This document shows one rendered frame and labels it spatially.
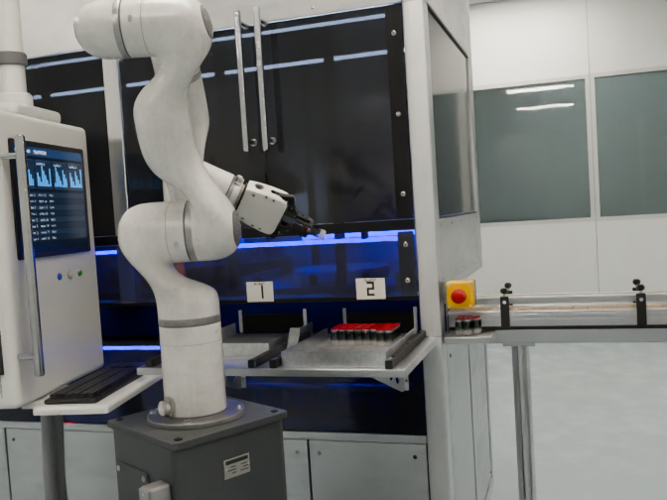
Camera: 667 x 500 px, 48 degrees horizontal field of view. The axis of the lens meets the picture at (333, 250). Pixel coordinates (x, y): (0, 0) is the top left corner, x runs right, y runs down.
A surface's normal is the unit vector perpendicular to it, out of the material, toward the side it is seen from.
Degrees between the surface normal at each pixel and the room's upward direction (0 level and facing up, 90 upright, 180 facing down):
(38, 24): 90
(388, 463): 90
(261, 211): 120
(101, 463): 90
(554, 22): 90
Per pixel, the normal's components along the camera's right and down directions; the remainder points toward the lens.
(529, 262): -0.31, 0.07
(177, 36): 0.02, 0.44
